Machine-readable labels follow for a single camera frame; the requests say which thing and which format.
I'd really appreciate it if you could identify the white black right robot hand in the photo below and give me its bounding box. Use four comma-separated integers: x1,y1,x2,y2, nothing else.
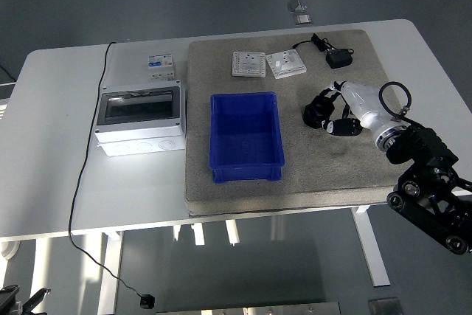
319,79,395,138

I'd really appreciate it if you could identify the white table leg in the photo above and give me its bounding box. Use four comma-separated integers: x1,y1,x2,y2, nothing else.
97,231,125,315
350,205,391,288

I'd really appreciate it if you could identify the white electrical enclosure box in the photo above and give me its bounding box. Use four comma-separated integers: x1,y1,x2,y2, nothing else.
94,79,187,157

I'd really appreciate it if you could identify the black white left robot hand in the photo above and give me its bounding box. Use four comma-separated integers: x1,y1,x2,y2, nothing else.
0,284,52,315

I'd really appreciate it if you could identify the white square socket panel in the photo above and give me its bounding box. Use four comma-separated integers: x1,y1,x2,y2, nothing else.
231,50,267,78

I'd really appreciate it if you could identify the long black cable with plug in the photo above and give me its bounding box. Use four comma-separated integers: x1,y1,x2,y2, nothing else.
68,41,156,309

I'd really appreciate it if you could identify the grey floor plate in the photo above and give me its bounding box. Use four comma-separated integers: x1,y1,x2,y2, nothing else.
368,297,403,315

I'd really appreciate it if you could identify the grey-brown mat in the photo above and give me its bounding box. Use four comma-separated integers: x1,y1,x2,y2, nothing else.
183,29,406,217

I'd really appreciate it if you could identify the black plug adapter with cord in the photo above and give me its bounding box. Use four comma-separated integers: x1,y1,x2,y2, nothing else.
293,32,355,70

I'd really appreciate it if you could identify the white circuit breaker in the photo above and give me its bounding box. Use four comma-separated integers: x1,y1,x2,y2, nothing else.
147,52,177,82

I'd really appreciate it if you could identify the white switch socket panel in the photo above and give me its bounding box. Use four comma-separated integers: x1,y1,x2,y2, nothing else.
265,49,308,80

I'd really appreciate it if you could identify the blue plastic box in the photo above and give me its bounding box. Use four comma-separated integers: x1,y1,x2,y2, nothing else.
209,91,286,184

